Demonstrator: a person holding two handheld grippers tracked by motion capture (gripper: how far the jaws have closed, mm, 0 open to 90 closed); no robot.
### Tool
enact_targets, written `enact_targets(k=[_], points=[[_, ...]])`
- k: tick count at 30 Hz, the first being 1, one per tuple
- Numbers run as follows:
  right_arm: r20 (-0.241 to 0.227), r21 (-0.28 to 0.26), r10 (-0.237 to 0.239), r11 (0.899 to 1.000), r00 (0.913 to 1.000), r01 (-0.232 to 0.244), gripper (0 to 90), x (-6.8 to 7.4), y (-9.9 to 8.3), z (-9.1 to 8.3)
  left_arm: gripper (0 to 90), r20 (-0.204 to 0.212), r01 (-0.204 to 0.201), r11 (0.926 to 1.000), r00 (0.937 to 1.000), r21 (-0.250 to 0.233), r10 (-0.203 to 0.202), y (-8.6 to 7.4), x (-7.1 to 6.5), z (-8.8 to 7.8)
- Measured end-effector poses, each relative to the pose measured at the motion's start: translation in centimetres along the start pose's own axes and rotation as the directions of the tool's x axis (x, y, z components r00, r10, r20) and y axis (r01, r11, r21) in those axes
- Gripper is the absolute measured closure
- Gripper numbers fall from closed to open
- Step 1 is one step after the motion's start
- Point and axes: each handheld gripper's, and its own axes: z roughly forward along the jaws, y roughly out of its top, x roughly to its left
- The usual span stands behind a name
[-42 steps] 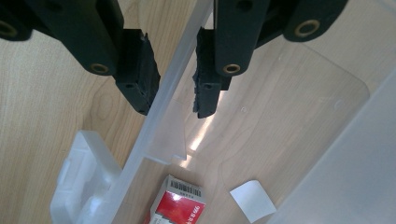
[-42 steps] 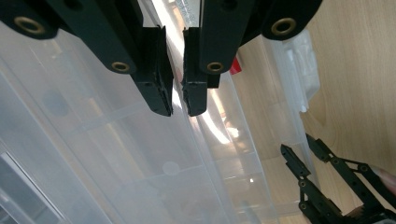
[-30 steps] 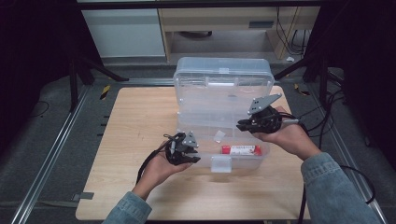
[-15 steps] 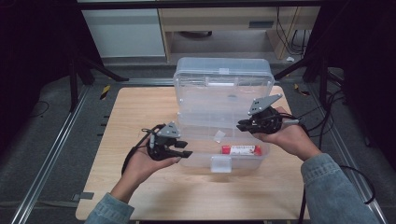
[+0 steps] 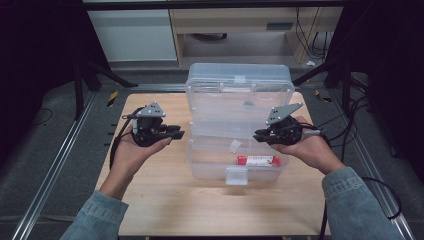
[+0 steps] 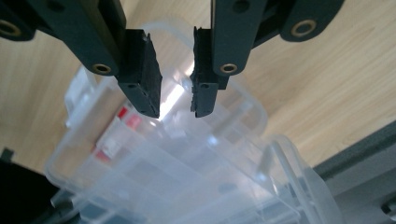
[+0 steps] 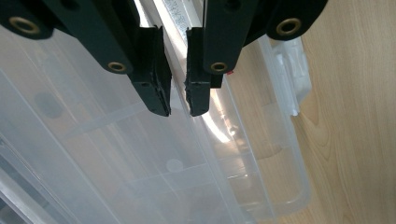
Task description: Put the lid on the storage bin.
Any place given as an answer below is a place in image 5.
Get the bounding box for aluminium floor rail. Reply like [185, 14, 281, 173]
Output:
[11, 91, 98, 240]
[128, 83, 301, 94]
[328, 89, 416, 240]

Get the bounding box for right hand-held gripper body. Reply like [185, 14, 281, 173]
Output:
[265, 101, 305, 147]

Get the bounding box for black metal stand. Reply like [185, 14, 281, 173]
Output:
[291, 56, 355, 118]
[73, 56, 139, 121]

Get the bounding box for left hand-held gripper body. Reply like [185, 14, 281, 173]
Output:
[130, 101, 168, 148]

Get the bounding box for white paper label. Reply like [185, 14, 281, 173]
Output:
[228, 139, 243, 155]

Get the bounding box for person's right hand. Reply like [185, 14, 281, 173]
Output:
[270, 115, 345, 176]

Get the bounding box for clear plastic storage box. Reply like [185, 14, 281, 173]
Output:
[184, 62, 296, 187]

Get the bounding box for light wooden desk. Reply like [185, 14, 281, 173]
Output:
[168, 7, 344, 66]

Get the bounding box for black floor cables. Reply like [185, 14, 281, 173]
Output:
[314, 75, 372, 164]

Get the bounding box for yellow and black tape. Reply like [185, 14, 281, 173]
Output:
[314, 89, 333, 104]
[106, 90, 120, 108]

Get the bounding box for dark round base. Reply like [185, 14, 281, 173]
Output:
[191, 32, 229, 43]

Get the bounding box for thin black floor cable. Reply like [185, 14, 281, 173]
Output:
[31, 107, 54, 128]

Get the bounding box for person's left hand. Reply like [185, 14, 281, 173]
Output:
[109, 125, 174, 183]

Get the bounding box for black cables under desk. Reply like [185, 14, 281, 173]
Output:
[294, 7, 335, 61]

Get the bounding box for white cabinet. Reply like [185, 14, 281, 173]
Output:
[87, 9, 179, 63]

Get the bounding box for left hand-held gripper cable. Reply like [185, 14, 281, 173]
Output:
[108, 106, 146, 170]

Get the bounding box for red and white packet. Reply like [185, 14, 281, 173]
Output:
[236, 154, 282, 168]

